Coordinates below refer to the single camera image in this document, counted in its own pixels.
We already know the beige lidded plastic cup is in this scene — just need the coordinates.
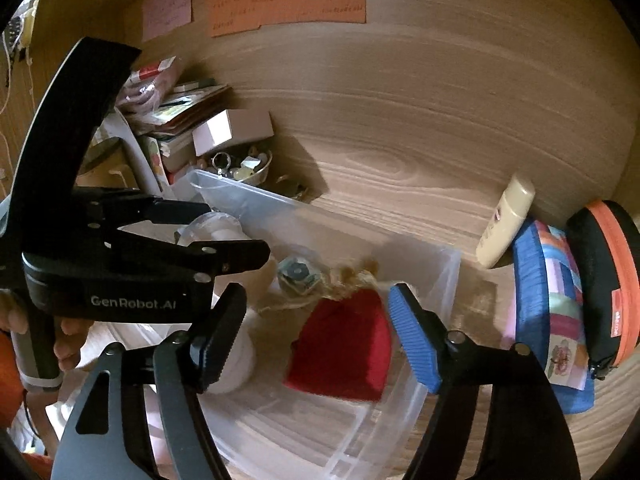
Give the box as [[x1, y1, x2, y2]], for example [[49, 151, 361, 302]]
[[174, 210, 279, 311]]

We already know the white round plastic tub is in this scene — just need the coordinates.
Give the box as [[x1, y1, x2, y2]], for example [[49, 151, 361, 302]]
[[206, 309, 256, 394]]

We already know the red velvet pouch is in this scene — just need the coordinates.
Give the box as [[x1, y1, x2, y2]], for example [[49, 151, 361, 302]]
[[284, 288, 393, 402]]

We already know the person left hand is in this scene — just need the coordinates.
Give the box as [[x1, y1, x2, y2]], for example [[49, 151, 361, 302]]
[[0, 288, 97, 373]]

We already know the fruit print carton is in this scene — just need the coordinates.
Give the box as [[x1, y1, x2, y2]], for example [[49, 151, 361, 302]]
[[139, 136, 174, 198]]

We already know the small square glass jar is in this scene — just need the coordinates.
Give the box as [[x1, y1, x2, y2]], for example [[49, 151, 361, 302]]
[[278, 256, 321, 296]]

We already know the small bowl of trinkets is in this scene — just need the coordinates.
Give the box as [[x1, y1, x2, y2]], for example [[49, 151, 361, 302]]
[[198, 144, 272, 186]]

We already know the stack of booklets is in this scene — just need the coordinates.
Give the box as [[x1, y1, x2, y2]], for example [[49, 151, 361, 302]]
[[125, 84, 231, 172]]

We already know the blue patchwork pouch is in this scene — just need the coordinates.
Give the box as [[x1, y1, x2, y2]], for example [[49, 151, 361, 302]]
[[503, 219, 594, 415]]

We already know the small pink white box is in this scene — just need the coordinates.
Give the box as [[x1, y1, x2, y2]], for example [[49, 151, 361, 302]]
[[192, 110, 274, 156]]

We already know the clear plastic storage bin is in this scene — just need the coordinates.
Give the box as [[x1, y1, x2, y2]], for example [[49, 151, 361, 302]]
[[174, 170, 460, 479]]

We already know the pink sticky note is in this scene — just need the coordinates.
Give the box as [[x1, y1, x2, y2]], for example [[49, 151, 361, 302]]
[[142, 0, 192, 42]]

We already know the black orange zip case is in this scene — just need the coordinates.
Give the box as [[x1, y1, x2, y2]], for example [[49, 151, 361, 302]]
[[566, 200, 639, 379]]

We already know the cream lotion bottle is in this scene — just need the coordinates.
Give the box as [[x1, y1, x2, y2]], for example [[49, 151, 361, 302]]
[[475, 174, 536, 269]]

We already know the orange sticky note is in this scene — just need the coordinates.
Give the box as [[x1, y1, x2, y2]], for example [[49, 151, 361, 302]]
[[207, 0, 367, 37]]

